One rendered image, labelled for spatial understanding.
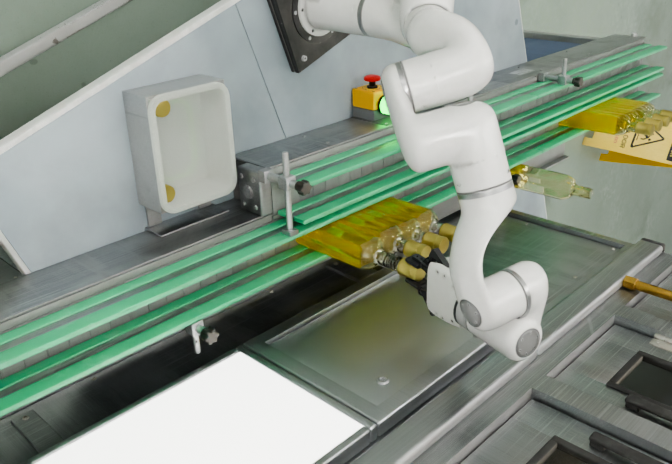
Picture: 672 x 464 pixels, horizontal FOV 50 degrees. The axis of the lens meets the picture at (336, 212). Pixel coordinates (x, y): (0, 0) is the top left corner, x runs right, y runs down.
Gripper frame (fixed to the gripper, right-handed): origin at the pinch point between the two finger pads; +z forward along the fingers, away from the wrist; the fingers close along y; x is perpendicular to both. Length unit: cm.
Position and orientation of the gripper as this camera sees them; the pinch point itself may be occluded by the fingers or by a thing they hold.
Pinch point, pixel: (417, 271)
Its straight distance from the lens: 135.8
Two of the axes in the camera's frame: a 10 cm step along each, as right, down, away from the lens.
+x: -8.6, 2.2, -4.6
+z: -5.1, -3.2, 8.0
